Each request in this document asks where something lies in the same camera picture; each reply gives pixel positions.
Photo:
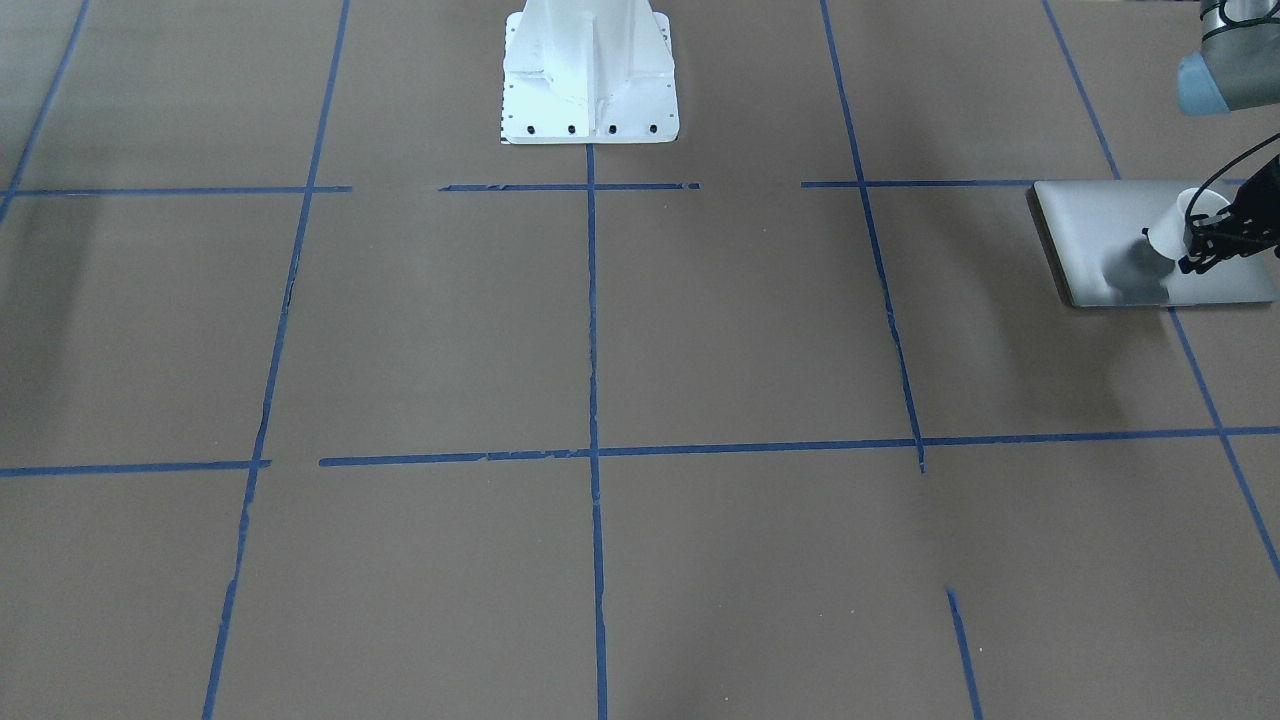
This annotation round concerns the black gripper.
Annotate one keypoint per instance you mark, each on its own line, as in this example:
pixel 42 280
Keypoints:
pixel 1215 243

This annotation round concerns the white plastic cup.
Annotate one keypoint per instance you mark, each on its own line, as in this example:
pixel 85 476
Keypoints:
pixel 1169 236

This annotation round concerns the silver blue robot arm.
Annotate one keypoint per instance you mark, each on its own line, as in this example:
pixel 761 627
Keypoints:
pixel 1236 68

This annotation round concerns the silver closed laptop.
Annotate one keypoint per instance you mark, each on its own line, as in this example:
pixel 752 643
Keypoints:
pixel 1095 228

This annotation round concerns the brown paper table cover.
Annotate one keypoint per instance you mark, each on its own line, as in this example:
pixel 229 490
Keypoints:
pixel 319 402

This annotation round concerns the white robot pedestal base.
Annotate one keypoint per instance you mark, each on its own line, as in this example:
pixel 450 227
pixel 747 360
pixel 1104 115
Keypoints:
pixel 588 72

